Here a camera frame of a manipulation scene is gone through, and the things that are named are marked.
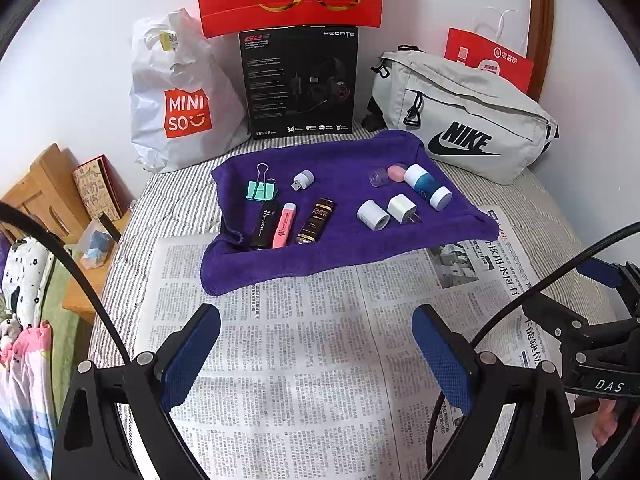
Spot brown patterned book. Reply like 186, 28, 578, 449
71, 156, 124, 222

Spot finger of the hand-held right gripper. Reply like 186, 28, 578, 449
520, 292, 601, 356
577, 257, 640, 316

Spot person's right hand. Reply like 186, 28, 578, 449
591, 400, 626, 448

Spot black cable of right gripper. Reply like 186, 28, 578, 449
425, 222, 640, 480

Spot black Grand Reserve tube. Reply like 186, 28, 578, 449
295, 198, 337, 245

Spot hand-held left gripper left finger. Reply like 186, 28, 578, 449
50, 302, 222, 480

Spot pink and blue cloth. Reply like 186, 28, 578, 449
0, 322, 56, 480

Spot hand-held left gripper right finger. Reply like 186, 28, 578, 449
411, 302, 583, 480

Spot white charger plug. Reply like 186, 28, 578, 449
386, 194, 421, 226

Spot white and blue bottle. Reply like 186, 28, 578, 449
403, 163, 453, 209

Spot teal binder clip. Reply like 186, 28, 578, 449
246, 162, 278, 205

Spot purple towel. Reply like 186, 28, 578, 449
200, 129, 501, 297

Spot brown wooden frame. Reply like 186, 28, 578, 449
527, 0, 557, 102

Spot white plastic shopping bag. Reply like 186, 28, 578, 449
129, 9, 251, 175

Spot newspaper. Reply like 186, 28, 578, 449
131, 207, 596, 480

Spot black headphone box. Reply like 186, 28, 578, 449
239, 25, 360, 139

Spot grey waist bag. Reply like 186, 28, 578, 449
361, 45, 560, 185

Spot green cloth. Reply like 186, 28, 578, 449
40, 257, 93, 411

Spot wooden nightstand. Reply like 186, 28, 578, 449
0, 143, 138, 326

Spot red paper bag white handles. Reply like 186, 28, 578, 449
444, 7, 535, 95

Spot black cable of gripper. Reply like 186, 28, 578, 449
0, 202, 146, 366
425, 222, 640, 480

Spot white cylinder cap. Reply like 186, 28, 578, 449
356, 199, 391, 232

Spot black slim tube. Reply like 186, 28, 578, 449
250, 203, 281, 252

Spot white floral cloth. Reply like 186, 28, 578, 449
0, 237, 56, 331

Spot clear plastic box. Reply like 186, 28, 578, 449
75, 220, 122, 270

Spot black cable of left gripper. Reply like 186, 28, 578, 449
0, 202, 146, 366

